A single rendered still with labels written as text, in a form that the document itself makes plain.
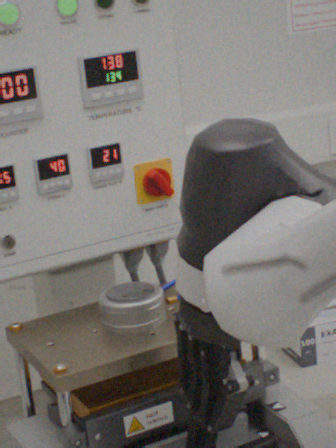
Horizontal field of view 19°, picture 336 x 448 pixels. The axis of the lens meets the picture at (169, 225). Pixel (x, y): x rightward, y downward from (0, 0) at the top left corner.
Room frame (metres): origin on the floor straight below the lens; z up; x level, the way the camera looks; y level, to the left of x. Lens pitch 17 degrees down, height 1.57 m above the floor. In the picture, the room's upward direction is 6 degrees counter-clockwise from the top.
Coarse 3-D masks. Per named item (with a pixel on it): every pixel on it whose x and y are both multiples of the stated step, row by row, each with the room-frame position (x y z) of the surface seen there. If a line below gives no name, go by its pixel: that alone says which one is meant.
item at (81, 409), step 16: (144, 368) 1.08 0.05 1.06; (160, 368) 1.08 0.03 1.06; (176, 368) 1.07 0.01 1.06; (48, 384) 1.11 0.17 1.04; (96, 384) 1.05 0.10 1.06; (112, 384) 1.05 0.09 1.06; (128, 384) 1.04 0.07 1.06; (144, 384) 1.04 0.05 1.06; (160, 384) 1.03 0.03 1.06; (176, 384) 1.04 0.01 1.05; (80, 400) 1.02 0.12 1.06; (96, 400) 1.01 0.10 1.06; (112, 400) 1.01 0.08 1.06; (128, 400) 1.01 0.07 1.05; (80, 416) 1.02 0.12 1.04
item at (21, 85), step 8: (24, 72) 1.20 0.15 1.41; (0, 80) 1.19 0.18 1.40; (8, 80) 1.19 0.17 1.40; (16, 80) 1.19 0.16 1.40; (24, 80) 1.20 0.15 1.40; (0, 88) 1.19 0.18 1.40; (8, 88) 1.19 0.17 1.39; (16, 88) 1.19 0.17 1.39; (24, 88) 1.20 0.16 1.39; (0, 96) 1.18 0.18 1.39; (8, 96) 1.19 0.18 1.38; (16, 96) 1.19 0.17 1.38; (24, 96) 1.20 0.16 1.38
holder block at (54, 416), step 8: (48, 408) 1.14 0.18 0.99; (56, 408) 1.13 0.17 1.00; (240, 408) 1.08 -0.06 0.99; (56, 416) 1.11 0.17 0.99; (248, 416) 1.08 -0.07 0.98; (168, 432) 1.04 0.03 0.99; (176, 432) 1.04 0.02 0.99; (184, 432) 1.04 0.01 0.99; (144, 440) 1.02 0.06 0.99; (152, 440) 1.02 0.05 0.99; (160, 440) 1.03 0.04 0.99
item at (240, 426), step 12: (240, 420) 1.03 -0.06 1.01; (252, 420) 1.09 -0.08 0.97; (228, 432) 1.02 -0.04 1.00; (240, 432) 1.03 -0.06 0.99; (252, 432) 1.06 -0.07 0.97; (156, 444) 0.98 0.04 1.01; (168, 444) 0.99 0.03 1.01; (180, 444) 0.99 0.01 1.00; (216, 444) 1.01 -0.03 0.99; (228, 444) 1.02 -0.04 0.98; (240, 444) 1.03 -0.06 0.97
